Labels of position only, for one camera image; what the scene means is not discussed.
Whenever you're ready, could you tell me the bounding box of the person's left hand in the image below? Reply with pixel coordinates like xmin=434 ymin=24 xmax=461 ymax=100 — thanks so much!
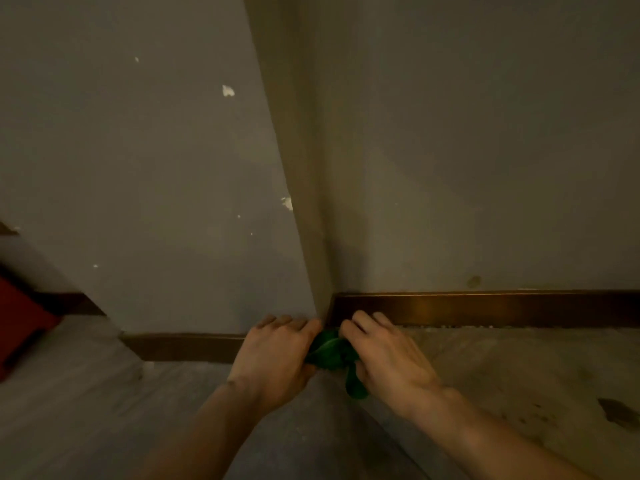
xmin=226 ymin=315 xmax=324 ymax=414

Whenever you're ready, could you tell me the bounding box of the person's right hand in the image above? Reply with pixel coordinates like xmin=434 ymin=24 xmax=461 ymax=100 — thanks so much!
xmin=339 ymin=310 xmax=442 ymax=420

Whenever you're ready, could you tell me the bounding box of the green cleaning cloth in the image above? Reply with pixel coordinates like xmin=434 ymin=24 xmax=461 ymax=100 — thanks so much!
xmin=305 ymin=329 xmax=370 ymax=399

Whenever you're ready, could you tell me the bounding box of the person's right forearm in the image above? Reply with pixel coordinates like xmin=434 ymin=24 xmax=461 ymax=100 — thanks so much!
xmin=407 ymin=387 xmax=596 ymax=480

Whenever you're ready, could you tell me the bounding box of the person's left forearm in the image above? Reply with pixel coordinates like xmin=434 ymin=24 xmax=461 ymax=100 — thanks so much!
xmin=131 ymin=382 xmax=268 ymax=480

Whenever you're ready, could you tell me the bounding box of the short brown wooden baseboard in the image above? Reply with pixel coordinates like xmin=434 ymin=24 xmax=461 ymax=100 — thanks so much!
xmin=120 ymin=333 xmax=247 ymax=364

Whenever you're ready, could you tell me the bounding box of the long brown wooden baseboard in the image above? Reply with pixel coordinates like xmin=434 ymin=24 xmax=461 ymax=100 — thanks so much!
xmin=326 ymin=291 xmax=640 ymax=329

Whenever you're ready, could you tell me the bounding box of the red object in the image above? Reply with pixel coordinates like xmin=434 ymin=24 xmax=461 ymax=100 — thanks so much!
xmin=0 ymin=276 xmax=63 ymax=383

